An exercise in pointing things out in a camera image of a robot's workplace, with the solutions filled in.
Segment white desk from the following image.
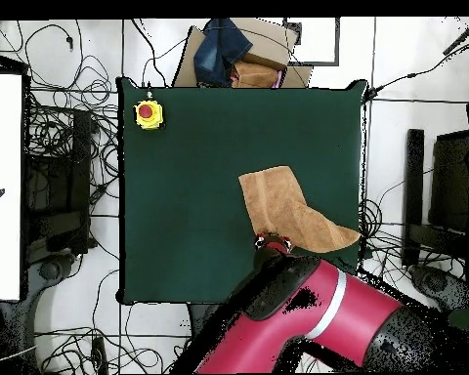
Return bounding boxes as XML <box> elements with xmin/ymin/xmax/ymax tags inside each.
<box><xmin>0</xmin><ymin>73</ymin><xmax>23</xmax><ymax>302</ymax></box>

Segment long black bar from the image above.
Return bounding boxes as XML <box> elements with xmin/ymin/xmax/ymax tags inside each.
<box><xmin>401</xmin><ymin>128</ymin><xmax>426</xmax><ymax>269</ymax></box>

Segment black equipment stand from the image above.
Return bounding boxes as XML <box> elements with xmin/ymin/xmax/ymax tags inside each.
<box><xmin>22</xmin><ymin>108</ymin><xmax>99</xmax><ymax>263</ymax></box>

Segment black panel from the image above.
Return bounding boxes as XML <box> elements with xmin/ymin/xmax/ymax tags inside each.
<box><xmin>429</xmin><ymin>130</ymin><xmax>469</xmax><ymax>235</ymax></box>

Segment tan terry towel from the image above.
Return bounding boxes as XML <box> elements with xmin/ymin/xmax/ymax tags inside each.
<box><xmin>237</xmin><ymin>165</ymin><xmax>362</xmax><ymax>254</ymax></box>

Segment yellow emergency stop button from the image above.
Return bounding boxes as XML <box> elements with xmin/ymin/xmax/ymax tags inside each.
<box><xmin>133</xmin><ymin>99</ymin><xmax>166</xmax><ymax>131</ymax></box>

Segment dark square frame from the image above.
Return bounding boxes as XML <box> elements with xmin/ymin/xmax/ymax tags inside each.
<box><xmin>282</xmin><ymin>17</ymin><xmax>341</xmax><ymax>66</ymax></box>

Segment black cable with connector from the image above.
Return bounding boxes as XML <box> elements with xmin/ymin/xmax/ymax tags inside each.
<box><xmin>362</xmin><ymin>36</ymin><xmax>469</xmax><ymax>104</ymax></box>

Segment black pedestal leg with knob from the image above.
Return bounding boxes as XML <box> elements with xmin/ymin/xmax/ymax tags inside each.
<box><xmin>26</xmin><ymin>253</ymin><xmax>83</xmax><ymax>302</ymax></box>
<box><xmin>409</xmin><ymin>265</ymin><xmax>469</xmax><ymax>313</ymax></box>

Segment black power strip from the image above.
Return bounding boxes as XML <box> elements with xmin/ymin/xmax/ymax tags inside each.
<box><xmin>90</xmin><ymin>335</ymin><xmax>109</xmax><ymax>375</ymax></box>

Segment dark rod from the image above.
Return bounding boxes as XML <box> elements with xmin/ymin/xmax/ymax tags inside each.
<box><xmin>442</xmin><ymin>17</ymin><xmax>469</xmax><ymax>56</ymax></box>

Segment blue denim jeans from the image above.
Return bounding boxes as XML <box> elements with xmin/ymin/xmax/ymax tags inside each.
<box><xmin>192</xmin><ymin>17</ymin><xmax>254</xmax><ymax>88</ymax></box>

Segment dark green tablecloth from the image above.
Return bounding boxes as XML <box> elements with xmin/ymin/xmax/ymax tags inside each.
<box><xmin>115</xmin><ymin>76</ymin><xmax>370</xmax><ymax>308</ymax></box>

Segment brown cardboard box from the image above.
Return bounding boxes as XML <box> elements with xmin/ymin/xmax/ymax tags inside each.
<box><xmin>171</xmin><ymin>17</ymin><xmax>315</xmax><ymax>89</ymax></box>

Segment tan towel in box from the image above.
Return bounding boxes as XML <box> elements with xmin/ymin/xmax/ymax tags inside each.
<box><xmin>231</xmin><ymin>60</ymin><xmax>284</xmax><ymax>89</ymax></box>

